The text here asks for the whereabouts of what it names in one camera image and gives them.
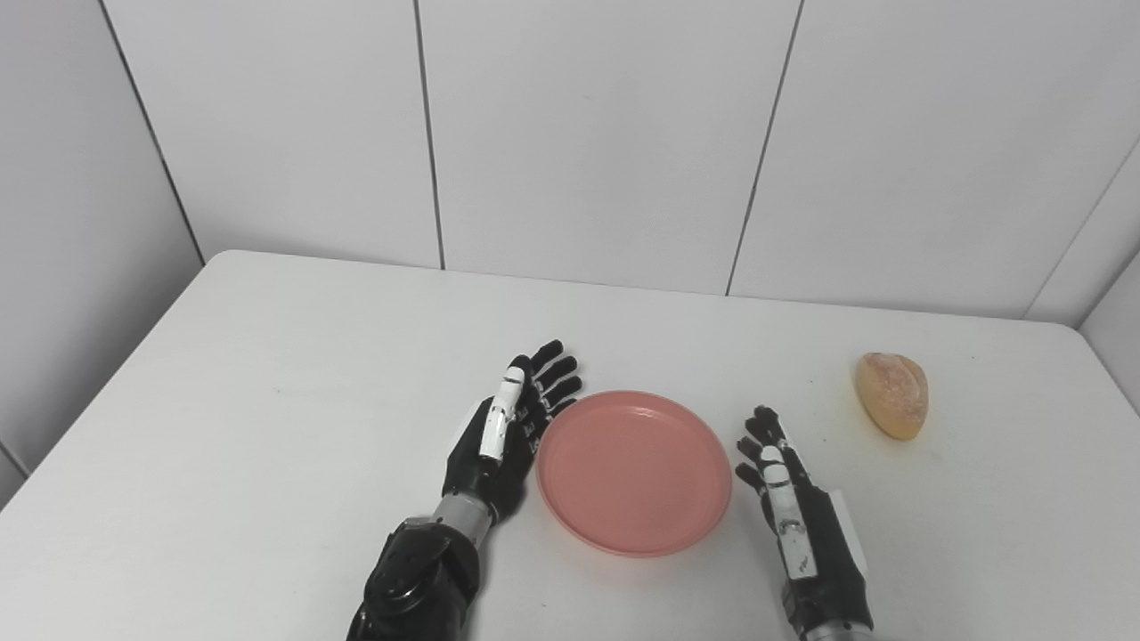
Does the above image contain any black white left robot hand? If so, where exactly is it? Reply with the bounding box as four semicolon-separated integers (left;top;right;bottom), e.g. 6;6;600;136
441;339;583;524

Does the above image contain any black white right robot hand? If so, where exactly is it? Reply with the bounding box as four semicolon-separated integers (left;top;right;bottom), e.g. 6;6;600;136
736;406;875;635

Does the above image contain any pink round plate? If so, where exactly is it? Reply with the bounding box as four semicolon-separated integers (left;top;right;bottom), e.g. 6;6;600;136
535;390;733;558

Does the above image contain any golden bread roll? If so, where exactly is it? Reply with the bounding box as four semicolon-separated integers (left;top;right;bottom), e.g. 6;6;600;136
855;353;930;441

